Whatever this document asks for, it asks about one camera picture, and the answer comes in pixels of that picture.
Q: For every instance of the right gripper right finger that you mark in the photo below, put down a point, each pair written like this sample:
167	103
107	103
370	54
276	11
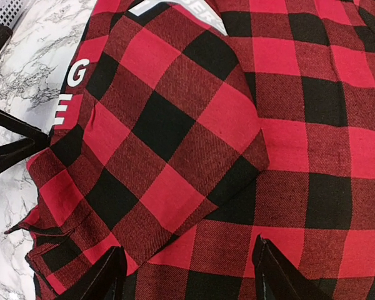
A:
277	278

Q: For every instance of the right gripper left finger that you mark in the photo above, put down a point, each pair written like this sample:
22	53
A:
104	280

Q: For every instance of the red black plaid shirt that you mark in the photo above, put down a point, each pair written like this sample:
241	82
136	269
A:
215	142

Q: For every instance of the white plastic basket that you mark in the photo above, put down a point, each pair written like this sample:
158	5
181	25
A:
11	12

